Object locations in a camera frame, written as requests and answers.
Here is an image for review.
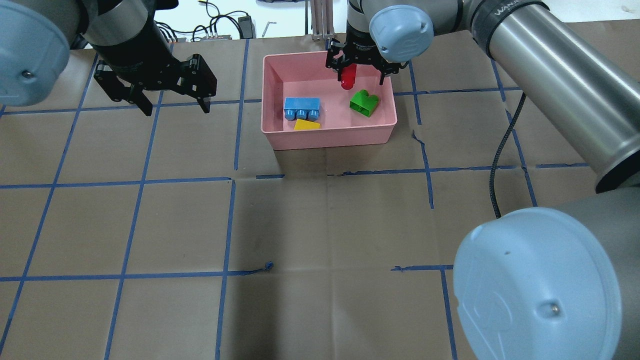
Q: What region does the aluminium frame post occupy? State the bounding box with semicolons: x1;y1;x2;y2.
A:
310;0;336;41

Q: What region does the blue three-stud block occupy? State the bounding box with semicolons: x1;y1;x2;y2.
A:
283;96;321;121

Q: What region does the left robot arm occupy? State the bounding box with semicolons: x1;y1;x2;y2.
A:
0;0;218;116

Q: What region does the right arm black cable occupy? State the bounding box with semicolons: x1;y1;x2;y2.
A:
489;92;527;220

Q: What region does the red single-stud block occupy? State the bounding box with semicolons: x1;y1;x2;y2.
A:
340;63;357;91

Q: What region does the pink plastic box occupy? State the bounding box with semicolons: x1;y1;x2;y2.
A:
260;51;398;151

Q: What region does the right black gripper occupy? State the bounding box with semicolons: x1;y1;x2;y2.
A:
326;30;409;85

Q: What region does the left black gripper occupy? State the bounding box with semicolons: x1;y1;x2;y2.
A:
91;20;218;117

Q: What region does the green two-stud block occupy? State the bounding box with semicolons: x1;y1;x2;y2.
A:
349;89;380;117

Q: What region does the black power adapter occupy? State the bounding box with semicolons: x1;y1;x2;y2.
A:
237;14;256;39

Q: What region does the yellow two-stud block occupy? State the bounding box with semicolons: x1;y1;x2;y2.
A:
294;118;322;132

